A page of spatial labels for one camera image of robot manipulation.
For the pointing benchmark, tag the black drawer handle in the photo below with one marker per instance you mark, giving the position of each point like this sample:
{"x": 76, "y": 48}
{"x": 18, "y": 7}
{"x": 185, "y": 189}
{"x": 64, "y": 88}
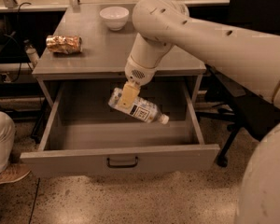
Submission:
{"x": 122, "y": 164}

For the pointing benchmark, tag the person leg beige trousers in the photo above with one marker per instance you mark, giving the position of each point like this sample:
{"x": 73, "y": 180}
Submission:
{"x": 7, "y": 134}

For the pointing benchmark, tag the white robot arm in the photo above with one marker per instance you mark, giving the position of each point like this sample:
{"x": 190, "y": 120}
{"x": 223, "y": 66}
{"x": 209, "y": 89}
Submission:
{"x": 250, "y": 58}

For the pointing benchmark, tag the white ceramic bowl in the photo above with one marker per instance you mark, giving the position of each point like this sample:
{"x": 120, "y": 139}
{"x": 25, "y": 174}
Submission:
{"x": 114, "y": 18}

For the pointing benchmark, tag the open grey top drawer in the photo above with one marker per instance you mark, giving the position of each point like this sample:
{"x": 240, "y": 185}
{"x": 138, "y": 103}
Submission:
{"x": 83, "y": 131}

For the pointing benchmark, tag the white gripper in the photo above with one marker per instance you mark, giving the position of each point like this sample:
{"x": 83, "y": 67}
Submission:
{"x": 139, "y": 73}

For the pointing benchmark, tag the grey metal cabinet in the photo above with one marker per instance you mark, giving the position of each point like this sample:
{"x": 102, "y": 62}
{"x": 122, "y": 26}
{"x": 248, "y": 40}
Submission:
{"x": 104, "y": 52}

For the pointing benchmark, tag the small bottle beside cabinet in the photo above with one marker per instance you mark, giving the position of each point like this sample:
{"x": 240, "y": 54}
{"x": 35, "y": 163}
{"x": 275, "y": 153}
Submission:
{"x": 31, "y": 52}

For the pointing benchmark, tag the black office chair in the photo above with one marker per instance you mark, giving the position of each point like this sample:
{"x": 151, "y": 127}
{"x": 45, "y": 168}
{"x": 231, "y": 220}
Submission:
{"x": 247, "y": 110}

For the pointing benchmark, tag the clear blue plastic bottle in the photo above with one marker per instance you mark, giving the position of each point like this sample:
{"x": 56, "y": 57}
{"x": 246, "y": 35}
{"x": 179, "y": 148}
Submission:
{"x": 141, "y": 109}

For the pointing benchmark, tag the tan shoe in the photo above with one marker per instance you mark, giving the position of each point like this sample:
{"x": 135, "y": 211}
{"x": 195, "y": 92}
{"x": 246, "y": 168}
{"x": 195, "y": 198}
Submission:
{"x": 13, "y": 173}

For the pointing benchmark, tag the crumpled gold chip bag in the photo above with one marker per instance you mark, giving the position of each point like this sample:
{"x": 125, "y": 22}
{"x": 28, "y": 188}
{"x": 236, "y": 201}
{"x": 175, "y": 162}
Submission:
{"x": 64, "y": 44}

